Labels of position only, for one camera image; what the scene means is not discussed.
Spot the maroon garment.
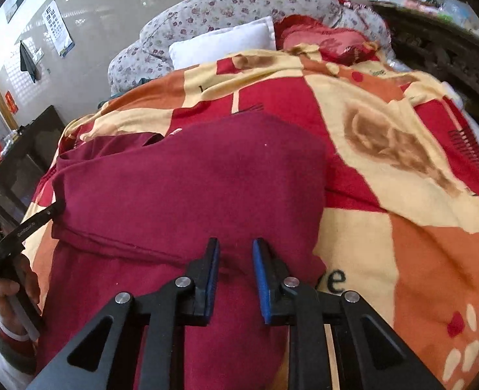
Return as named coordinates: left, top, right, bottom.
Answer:
left=36, top=111, right=326, bottom=389

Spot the left hand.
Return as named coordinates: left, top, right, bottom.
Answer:
left=0, top=254, right=42, bottom=336

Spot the dark wooden side table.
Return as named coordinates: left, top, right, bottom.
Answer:
left=0, top=105, right=65, bottom=231

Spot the orange red patterned blanket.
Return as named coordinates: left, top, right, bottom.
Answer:
left=27, top=46, right=479, bottom=389

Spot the red pillow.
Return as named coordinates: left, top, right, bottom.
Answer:
left=274, top=14, right=379, bottom=66

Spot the dark carved wooden cabinet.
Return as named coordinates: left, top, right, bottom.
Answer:
left=371, top=3, right=479, bottom=125

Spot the floral quilt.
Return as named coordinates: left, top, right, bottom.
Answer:
left=107, top=0, right=395, bottom=94

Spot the white pillow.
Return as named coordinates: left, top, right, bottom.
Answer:
left=169, top=16, right=276, bottom=70

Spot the red wall decoration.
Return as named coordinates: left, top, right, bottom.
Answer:
left=5, top=91, right=19, bottom=114

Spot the dark cloth on wall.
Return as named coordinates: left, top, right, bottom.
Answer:
left=19, top=41, right=41, bottom=83

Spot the wall calendar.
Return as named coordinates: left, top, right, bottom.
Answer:
left=42, top=0, right=74, bottom=58

